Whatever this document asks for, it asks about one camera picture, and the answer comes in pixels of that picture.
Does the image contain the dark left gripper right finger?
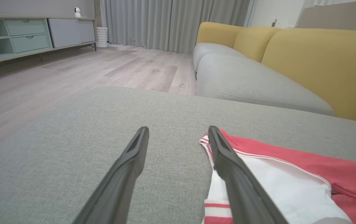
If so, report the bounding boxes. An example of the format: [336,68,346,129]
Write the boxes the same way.
[208,125,290,224]

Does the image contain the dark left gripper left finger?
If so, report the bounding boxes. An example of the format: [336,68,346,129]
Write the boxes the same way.
[72,126,150,224]

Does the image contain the red shorts with white trim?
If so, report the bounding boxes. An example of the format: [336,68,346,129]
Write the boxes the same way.
[199,129,356,224]

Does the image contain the grey fabric sofa cushion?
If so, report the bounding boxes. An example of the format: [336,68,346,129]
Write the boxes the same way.
[0,86,356,224]

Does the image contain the grey sofa seat cushion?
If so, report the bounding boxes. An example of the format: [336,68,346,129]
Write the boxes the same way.
[193,43,247,72]
[196,54,335,116]

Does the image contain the white ribbed cylinder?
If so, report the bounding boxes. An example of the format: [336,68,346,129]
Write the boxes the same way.
[96,27,109,49]

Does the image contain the grey cabinet door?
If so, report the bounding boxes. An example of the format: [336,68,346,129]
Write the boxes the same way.
[48,19,96,49]

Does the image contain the mint green cabinet drawer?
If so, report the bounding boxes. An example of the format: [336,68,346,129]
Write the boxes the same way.
[11,34,49,54]
[5,19,46,36]

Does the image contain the grey pleated curtain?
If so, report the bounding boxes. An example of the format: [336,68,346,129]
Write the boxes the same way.
[105,0,253,54]

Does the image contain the taupe upright panel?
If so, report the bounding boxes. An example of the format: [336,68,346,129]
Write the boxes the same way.
[297,0,356,32]

